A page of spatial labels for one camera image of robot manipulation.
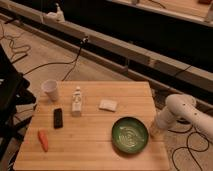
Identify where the orange carrot toy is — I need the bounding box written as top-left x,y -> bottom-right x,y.
38,130 -> 48,152

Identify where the white object on ledge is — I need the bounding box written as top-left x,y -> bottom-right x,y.
46,4 -> 65,22

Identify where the white paper cup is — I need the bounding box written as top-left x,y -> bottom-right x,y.
41,80 -> 59,101

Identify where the white tube bottle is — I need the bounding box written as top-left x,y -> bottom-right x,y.
72,86 -> 82,117

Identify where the black cable to wall plug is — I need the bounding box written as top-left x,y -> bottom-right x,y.
23,36 -> 90,82

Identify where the black phone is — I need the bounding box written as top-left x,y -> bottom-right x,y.
53,108 -> 63,129

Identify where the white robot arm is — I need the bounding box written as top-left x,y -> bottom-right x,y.
149,94 -> 213,143

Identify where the black floor cable left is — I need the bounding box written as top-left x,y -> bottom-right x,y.
0,19 -> 33,64

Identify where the green ceramic bowl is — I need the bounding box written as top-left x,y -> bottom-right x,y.
111,117 -> 149,154

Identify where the black chair frame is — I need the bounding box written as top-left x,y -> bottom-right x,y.
0,44 -> 36,161

